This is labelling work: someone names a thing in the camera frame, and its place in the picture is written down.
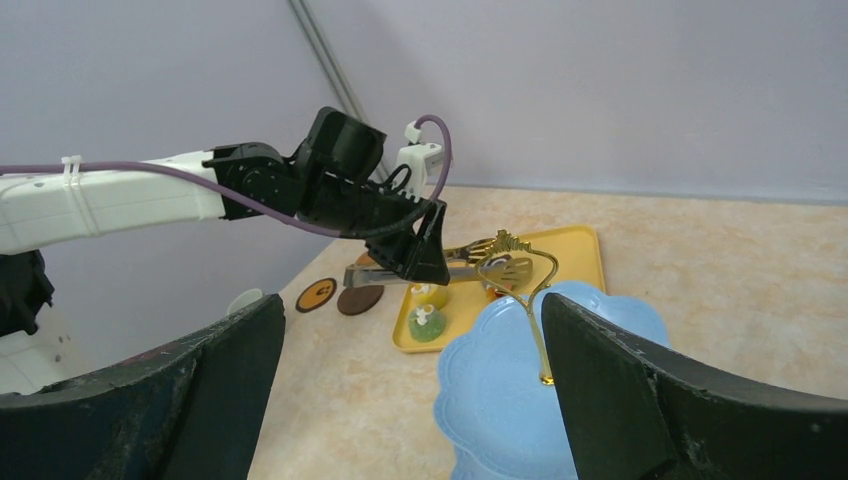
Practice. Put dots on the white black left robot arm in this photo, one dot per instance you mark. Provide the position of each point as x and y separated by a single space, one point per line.
47 204

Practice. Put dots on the grey mug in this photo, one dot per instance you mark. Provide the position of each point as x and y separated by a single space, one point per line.
244 299

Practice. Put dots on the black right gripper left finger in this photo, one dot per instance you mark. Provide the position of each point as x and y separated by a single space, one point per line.
190 409

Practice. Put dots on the black yellow round coaster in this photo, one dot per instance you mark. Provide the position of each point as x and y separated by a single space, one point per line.
316 295

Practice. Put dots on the metal food tongs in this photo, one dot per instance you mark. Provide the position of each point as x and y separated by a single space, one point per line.
512 272

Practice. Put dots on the blue three-tier cake stand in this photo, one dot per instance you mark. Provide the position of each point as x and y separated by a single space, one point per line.
497 404

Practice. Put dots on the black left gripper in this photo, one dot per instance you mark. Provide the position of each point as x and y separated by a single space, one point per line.
335 161

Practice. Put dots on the small yellow cream cake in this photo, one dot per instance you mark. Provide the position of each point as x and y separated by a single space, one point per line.
429 294

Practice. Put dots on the dark brown round coaster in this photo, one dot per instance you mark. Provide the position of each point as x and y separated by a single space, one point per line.
354 301

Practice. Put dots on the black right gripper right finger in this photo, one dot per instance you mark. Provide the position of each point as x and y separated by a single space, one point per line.
634 409

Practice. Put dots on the yellow serving tray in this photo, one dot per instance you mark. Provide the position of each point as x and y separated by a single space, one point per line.
576 249

